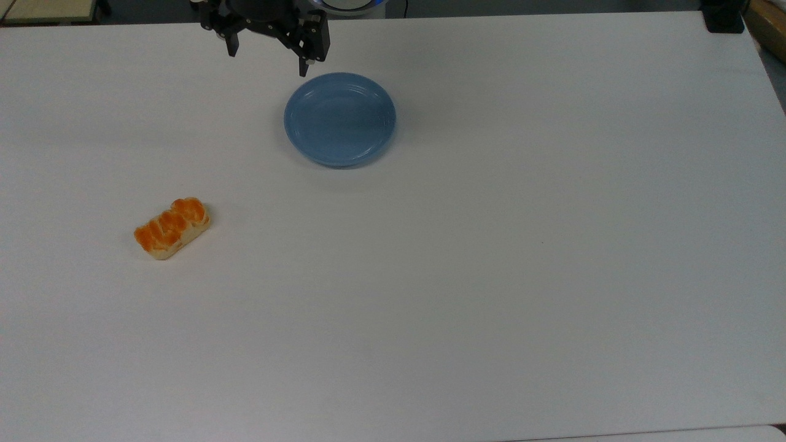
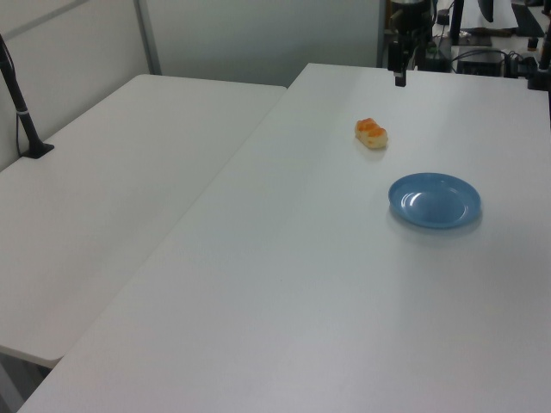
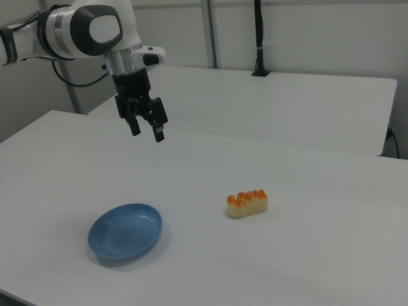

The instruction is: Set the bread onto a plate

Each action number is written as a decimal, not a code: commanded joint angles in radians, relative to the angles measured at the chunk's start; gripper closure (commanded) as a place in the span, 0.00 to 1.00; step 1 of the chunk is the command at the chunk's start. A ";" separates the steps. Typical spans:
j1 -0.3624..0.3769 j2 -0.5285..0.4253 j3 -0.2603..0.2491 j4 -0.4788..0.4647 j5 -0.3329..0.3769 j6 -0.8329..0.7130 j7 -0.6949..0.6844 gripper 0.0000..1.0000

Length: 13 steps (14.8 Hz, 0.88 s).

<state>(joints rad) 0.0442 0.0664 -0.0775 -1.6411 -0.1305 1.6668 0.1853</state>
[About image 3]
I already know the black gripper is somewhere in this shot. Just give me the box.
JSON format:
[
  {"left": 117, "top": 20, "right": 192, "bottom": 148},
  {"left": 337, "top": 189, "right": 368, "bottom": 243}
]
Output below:
[{"left": 113, "top": 70, "right": 169, "bottom": 143}]

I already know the orange glazed bread loaf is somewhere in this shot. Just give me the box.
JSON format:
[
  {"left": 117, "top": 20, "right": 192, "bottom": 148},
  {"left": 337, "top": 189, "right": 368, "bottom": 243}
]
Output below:
[{"left": 226, "top": 189, "right": 270, "bottom": 220}]

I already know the blue round plate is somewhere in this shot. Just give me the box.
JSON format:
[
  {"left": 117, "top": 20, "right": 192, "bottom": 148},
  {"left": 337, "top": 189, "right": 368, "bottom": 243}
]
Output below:
[{"left": 87, "top": 203, "right": 164, "bottom": 259}]

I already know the white side table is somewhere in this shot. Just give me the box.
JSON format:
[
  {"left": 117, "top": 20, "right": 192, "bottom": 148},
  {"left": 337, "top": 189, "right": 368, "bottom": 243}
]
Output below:
[{"left": 87, "top": 65, "right": 398, "bottom": 157}]

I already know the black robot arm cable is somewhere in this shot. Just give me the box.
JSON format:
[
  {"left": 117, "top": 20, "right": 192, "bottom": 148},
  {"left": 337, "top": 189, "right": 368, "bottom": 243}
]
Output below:
[{"left": 52, "top": 59, "right": 111, "bottom": 87}]

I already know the grey metal partition post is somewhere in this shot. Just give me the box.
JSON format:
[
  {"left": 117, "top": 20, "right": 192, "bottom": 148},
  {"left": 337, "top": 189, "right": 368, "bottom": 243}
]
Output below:
[{"left": 207, "top": 0, "right": 221, "bottom": 68}]

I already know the black wall power cable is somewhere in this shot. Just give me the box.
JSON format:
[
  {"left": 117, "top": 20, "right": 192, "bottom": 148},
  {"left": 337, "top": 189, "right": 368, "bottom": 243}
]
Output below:
[{"left": 386, "top": 127, "right": 401, "bottom": 159}]

